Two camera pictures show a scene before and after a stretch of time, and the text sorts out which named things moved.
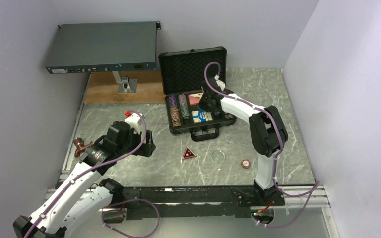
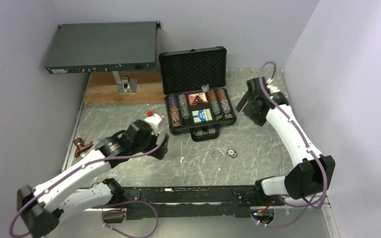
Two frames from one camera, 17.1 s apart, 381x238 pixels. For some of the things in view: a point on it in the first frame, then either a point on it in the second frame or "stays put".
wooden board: x=102 y=89 stays put
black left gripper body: x=145 y=150 to x=158 y=152
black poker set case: x=182 y=76 stays put
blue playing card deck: x=201 y=116 stays put
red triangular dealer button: x=188 y=153 to x=198 y=99
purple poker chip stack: x=172 y=101 stays put
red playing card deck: x=195 y=98 stays put
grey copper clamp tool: x=79 y=142 stays put
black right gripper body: x=204 y=103 to x=249 y=111
